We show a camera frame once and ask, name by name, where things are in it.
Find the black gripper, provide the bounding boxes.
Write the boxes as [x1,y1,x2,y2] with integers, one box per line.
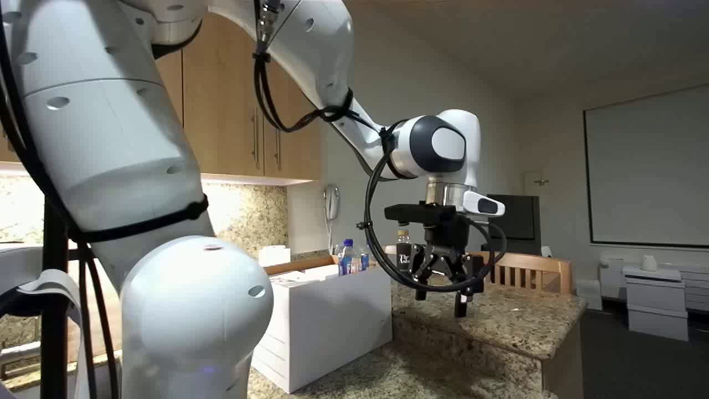
[409,218,488,320]

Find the dark brown bottle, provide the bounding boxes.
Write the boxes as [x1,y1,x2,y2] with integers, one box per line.
[391,227,415,275]

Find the wooden slatted chair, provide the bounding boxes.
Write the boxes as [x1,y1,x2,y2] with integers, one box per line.
[471,251,576,297]

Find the black flat screen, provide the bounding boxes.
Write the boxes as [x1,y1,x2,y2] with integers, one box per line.
[484,194,542,257]

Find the white-sided cardboard box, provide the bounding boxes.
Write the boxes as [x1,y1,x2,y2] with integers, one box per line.
[250,263,395,396]

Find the small white box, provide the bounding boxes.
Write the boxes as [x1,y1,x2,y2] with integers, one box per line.
[256,244,295,268]

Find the white side cabinet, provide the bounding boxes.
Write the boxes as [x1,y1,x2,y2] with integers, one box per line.
[620,265,694,345]

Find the white projection screen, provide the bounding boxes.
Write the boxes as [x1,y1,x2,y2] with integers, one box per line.
[580,82,709,251]

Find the black stand pole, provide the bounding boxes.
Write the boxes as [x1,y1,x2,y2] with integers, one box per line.
[37,187,73,399]

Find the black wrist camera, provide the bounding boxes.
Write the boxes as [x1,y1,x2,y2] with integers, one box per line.
[383,203,457,227]

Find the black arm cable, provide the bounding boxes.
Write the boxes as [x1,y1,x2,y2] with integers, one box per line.
[250,0,509,296]

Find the white wall phone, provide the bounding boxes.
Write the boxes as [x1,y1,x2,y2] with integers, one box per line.
[319,183,343,227]

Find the wooden wall cabinets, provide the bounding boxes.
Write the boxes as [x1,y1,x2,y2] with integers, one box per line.
[150,11,323,187]

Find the black arm strap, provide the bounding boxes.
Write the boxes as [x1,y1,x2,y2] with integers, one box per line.
[69,195,211,244]

